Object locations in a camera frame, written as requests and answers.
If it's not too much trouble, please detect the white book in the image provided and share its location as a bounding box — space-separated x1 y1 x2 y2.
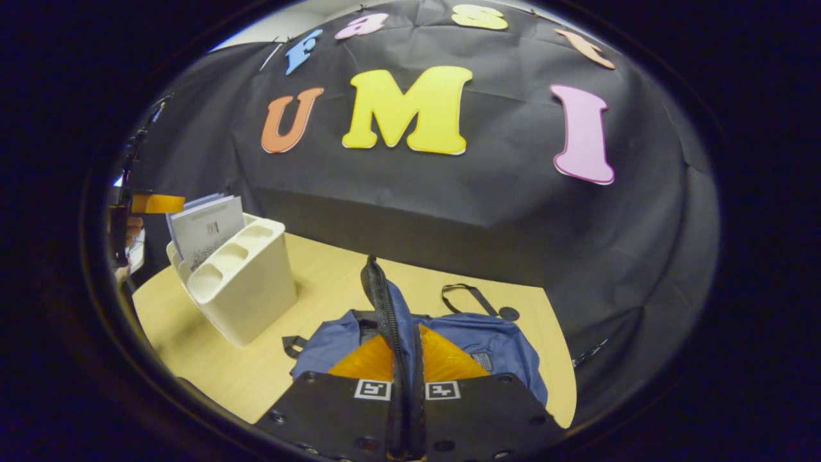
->
171 196 246 270

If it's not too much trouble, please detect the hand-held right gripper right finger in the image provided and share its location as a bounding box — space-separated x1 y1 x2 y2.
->
420 324 566 462

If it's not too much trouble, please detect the white plastic bookshelf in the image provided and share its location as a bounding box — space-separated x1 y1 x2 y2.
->
167 213 299 347

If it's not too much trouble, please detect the blue schoolbag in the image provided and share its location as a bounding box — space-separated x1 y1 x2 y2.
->
282 255 549 459

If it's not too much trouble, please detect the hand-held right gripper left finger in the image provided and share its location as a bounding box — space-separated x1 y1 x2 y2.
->
255 332 394 462

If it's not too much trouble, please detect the blue-grey book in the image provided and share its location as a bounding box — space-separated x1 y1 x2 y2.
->
165 192 226 257

